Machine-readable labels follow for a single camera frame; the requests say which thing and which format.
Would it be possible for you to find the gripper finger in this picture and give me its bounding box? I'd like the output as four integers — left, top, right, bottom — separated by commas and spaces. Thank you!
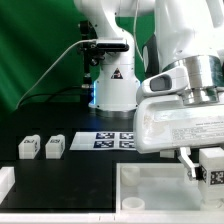
177, 147, 196, 181

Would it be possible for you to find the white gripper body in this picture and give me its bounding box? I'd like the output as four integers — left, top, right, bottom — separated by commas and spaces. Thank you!
133, 95, 224, 154

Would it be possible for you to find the white square tabletop part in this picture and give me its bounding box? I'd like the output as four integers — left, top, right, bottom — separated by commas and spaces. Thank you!
116, 163, 224, 224

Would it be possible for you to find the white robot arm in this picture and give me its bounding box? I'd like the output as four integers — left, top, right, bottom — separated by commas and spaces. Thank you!
73, 0, 224, 179

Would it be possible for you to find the white sheet with tags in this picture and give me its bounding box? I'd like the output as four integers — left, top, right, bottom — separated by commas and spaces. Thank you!
70, 131, 135, 151

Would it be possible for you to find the white left obstacle block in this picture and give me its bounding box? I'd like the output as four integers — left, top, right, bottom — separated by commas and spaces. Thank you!
0, 167, 15, 205

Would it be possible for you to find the black camera on stand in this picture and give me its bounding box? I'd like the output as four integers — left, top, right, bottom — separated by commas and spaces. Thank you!
77, 20, 129, 66

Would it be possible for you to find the black cable on table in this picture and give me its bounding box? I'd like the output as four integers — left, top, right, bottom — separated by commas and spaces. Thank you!
19, 87, 84, 107

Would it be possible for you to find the grey camera cable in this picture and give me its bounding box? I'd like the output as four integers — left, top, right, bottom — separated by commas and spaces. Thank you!
15, 39, 98, 110

